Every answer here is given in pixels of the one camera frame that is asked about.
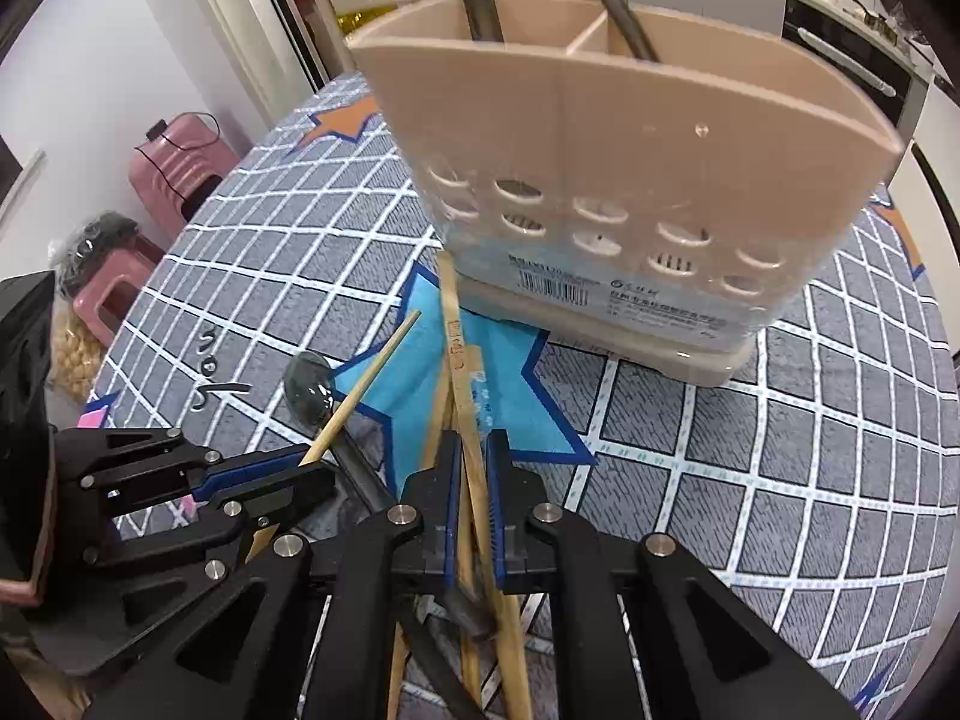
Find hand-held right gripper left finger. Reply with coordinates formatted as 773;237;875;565
82;431;466;720

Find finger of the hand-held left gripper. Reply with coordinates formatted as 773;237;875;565
79;463;336;616
52;426;305;518

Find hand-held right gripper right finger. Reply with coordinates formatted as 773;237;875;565
484;431;863;720

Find metal spoon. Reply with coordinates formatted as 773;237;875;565
283;351;496;642

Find blue patterned wooden chopstick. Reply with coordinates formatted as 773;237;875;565
463;343;535;720

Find beige plastic utensil holder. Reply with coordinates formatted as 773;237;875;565
349;0;912;389

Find bag of yellow snacks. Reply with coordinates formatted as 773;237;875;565
49;307;106;400

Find pink plastic stool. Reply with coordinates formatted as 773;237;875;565
71;236;166;338
127;111;241;241

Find dark plastic bag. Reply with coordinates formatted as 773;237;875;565
56;211;143;293

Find grey checked star tablecloth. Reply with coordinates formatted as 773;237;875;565
86;71;950;720

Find black built-in oven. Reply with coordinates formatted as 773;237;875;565
780;0;912;128

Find dark utensil handles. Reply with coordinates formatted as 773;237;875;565
570;0;661;61

